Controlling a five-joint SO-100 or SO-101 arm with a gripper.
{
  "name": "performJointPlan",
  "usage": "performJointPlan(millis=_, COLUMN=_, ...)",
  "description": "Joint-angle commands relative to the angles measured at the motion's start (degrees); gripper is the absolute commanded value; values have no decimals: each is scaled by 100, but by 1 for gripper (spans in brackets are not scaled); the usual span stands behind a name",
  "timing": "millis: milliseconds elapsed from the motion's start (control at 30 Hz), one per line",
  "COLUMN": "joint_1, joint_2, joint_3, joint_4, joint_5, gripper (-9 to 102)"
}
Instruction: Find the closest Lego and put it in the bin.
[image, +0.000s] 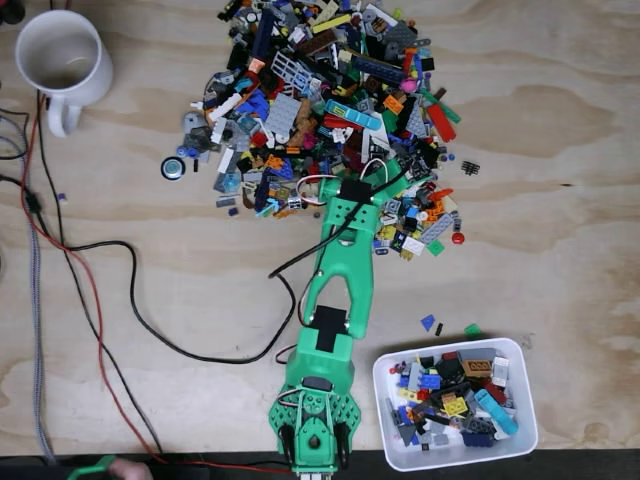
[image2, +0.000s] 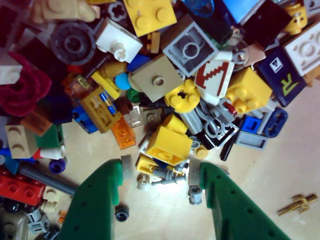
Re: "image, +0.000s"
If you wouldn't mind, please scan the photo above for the light blue Lego slope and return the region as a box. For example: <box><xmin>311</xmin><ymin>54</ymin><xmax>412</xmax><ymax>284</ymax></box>
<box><xmin>473</xmin><ymin>388</ymin><xmax>520</xmax><ymax>435</ymax></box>

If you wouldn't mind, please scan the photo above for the green leader arm handle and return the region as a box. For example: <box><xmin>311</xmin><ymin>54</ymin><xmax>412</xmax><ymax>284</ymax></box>
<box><xmin>67</xmin><ymin>454</ymin><xmax>119</xmax><ymax>480</ymax></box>

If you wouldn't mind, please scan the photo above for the dark blue curved Lego panel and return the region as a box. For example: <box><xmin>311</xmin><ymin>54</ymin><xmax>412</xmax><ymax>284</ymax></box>
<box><xmin>253</xmin><ymin>172</ymin><xmax>274</xmax><ymax>211</ymax></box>

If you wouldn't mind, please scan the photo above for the person's hand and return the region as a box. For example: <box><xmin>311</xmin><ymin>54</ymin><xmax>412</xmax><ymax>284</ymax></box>
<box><xmin>108</xmin><ymin>457</ymin><xmax>154</xmax><ymax>480</ymax></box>

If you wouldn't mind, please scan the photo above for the white Lego lattice window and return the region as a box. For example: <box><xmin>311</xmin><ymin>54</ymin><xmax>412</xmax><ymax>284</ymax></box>
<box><xmin>271</xmin><ymin>51</ymin><xmax>311</xmax><ymax>94</ymax></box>

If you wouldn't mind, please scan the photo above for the long yellow Lego plate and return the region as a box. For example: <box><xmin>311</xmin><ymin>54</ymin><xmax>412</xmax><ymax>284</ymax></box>
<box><xmin>312</xmin><ymin>14</ymin><xmax>353</xmax><ymax>34</ymax></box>

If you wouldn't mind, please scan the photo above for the grey Lego wedge plate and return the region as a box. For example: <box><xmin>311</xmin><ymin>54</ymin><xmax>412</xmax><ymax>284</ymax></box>
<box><xmin>405</xmin><ymin>104</ymin><xmax>430</xmax><ymax>139</ymax></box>

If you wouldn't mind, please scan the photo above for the black silver Lego wheel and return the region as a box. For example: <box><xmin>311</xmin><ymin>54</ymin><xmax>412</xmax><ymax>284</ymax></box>
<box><xmin>159</xmin><ymin>156</ymin><xmax>187</xmax><ymax>180</ymax></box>

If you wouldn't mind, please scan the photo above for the grey studded Lego plate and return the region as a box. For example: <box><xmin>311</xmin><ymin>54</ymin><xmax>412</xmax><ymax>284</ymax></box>
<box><xmin>418</xmin><ymin>212</ymin><xmax>456</xmax><ymax>245</ymax></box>

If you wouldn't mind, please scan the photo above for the thin black cable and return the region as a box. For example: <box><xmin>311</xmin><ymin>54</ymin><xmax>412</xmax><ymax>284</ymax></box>
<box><xmin>35</xmin><ymin>89</ymin><xmax>166</xmax><ymax>456</ymax></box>

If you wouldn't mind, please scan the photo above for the long red Lego slope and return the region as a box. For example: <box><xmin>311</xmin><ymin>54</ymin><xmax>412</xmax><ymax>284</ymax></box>
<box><xmin>427</xmin><ymin>102</ymin><xmax>457</xmax><ymax>144</ymax></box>

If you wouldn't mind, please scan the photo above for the tan Lego brick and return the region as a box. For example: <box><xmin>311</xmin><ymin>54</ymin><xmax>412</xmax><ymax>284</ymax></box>
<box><xmin>463</xmin><ymin>358</ymin><xmax>497</xmax><ymax>377</ymax></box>

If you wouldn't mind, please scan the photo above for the large grey Lego plate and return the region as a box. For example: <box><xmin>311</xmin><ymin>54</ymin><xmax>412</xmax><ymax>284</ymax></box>
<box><xmin>263</xmin><ymin>93</ymin><xmax>304</xmax><ymax>139</ymax></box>

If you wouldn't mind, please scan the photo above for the long dark blue plate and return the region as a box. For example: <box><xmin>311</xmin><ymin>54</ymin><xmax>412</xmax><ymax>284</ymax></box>
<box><xmin>352</xmin><ymin>54</ymin><xmax>405</xmax><ymax>84</ymax></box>

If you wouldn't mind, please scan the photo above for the white plastic bin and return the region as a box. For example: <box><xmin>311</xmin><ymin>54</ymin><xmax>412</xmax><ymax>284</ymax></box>
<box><xmin>372</xmin><ymin>337</ymin><xmax>540</xmax><ymax>473</ymax></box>

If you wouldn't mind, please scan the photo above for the long dark blue bar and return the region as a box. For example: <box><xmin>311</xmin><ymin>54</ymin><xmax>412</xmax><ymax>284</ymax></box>
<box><xmin>251</xmin><ymin>10</ymin><xmax>275</xmax><ymax>61</ymax></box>

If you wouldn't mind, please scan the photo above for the yellow printed Lego piece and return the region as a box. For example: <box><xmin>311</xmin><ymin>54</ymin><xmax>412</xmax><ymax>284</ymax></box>
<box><xmin>442</xmin><ymin>397</ymin><xmax>471</xmax><ymax>419</ymax></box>

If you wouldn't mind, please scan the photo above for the grey braided cable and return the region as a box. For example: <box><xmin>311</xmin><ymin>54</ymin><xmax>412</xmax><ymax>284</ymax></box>
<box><xmin>0</xmin><ymin>107</ymin><xmax>56</xmax><ymax>464</ymax></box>

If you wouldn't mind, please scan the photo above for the servo wire loop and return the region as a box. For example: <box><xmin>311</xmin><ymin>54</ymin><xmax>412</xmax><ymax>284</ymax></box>
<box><xmin>295</xmin><ymin>174</ymin><xmax>341</xmax><ymax>209</ymax></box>
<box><xmin>359</xmin><ymin>158</ymin><xmax>391</xmax><ymax>186</ymax></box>

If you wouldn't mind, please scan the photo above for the long black looping cable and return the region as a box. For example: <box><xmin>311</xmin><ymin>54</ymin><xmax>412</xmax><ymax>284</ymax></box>
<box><xmin>19</xmin><ymin>157</ymin><xmax>419</xmax><ymax>364</ymax></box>

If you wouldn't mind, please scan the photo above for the black Lego brick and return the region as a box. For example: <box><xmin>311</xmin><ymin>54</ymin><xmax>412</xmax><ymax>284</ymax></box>
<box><xmin>434</xmin><ymin>358</ymin><xmax>469</xmax><ymax>384</ymax></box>

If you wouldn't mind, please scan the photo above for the light grey Lego brick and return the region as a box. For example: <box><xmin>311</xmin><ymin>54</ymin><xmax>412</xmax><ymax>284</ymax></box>
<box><xmin>490</xmin><ymin>355</ymin><xmax>511</xmax><ymax>389</ymax></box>

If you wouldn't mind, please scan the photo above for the long light blue Lego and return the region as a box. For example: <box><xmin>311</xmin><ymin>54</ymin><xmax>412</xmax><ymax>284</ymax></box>
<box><xmin>339</xmin><ymin>107</ymin><xmax>381</xmax><ymax>132</ymax></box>

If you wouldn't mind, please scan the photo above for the white ceramic mug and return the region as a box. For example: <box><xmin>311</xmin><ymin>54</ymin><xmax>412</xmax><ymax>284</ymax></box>
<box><xmin>13</xmin><ymin>9</ymin><xmax>115</xmax><ymax>139</ymax></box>

